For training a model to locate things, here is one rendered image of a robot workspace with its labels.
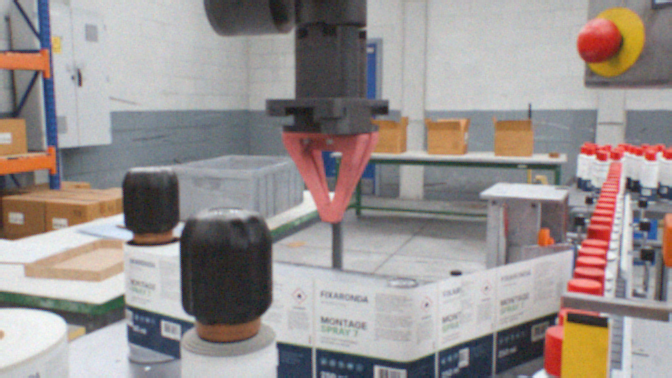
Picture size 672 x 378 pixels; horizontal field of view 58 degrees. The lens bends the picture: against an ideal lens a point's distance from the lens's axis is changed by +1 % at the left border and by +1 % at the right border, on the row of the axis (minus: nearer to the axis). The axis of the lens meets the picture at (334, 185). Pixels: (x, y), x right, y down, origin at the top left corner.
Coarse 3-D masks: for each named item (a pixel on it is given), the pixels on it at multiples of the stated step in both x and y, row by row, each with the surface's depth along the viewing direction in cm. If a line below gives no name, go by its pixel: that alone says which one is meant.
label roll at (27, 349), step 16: (0, 320) 69; (16, 320) 69; (32, 320) 69; (48, 320) 69; (0, 336) 65; (16, 336) 64; (32, 336) 64; (48, 336) 64; (64, 336) 65; (0, 352) 60; (16, 352) 60; (32, 352) 60; (48, 352) 62; (64, 352) 65; (0, 368) 57; (16, 368) 58; (32, 368) 60; (48, 368) 62; (64, 368) 65
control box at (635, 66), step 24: (600, 0) 54; (624, 0) 52; (648, 0) 50; (624, 24) 52; (648, 24) 50; (624, 48) 52; (648, 48) 51; (600, 72) 54; (624, 72) 53; (648, 72) 51
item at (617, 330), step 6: (618, 318) 111; (618, 324) 108; (612, 330) 105; (618, 330) 105; (612, 336) 102; (618, 336) 102; (612, 342) 100; (618, 342) 100; (612, 348) 97; (618, 348) 97; (612, 354) 95; (618, 354) 95; (612, 360) 93; (618, 360) 93; (612, 366) 91; (618, 366) 91
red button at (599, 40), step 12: (588, 24) 52; (600, 24) 51; (612, 24) 51; (588, 36) 52; (600, 36) 51; (612, 36) 51; (588, 48) 52; (600, 48) 51; (612, 48) 51; (588, 60) 53; (600, 60) 52
